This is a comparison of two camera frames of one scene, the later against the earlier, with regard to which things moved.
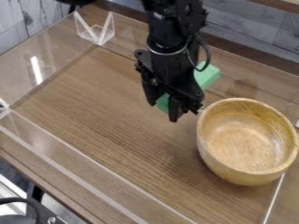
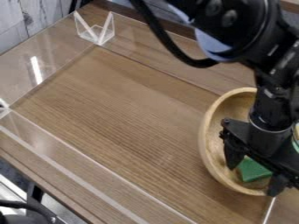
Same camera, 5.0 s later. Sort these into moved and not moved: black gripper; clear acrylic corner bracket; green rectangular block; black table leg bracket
Moved: black gripper; green rectangular block
Not moved: black table leg bracket; clear acrylic corner bracket
